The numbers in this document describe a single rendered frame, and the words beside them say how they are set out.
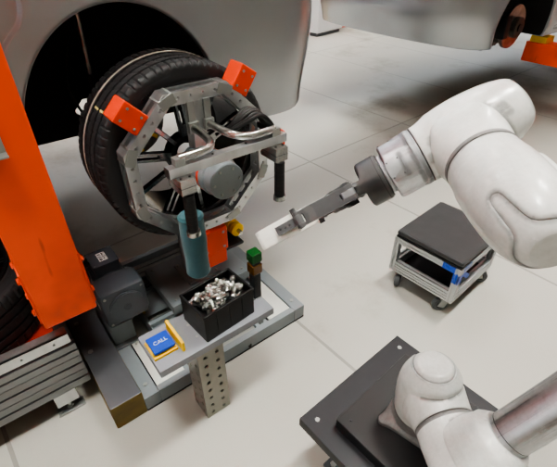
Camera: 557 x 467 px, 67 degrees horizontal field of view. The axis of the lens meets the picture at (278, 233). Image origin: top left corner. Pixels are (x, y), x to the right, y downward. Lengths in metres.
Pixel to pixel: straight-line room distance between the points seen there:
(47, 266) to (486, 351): 1.77
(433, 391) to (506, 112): 0.74
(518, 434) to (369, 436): 0.44
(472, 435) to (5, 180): 1.25
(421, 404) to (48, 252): 1.08
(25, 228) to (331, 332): 1.33
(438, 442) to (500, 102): 0.80
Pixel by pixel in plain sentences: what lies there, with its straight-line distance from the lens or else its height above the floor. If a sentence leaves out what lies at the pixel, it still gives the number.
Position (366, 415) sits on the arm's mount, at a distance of 1.41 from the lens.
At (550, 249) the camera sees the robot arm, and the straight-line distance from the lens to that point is 0.54.
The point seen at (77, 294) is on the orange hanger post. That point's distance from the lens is 1.47.
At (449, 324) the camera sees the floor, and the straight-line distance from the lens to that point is 2.20.
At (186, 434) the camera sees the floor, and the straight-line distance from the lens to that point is 1.78.
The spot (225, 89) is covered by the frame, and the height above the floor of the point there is 1.10.
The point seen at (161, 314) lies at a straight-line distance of 1.92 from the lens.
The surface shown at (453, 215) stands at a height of 0.34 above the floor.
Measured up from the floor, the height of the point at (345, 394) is 0.30.
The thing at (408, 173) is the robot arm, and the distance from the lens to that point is 0.65.
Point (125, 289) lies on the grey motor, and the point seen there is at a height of 0.39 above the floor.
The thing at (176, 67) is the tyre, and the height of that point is 1.17.
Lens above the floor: 1.54
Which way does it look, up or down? 37 degrees down
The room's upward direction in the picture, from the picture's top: straight up
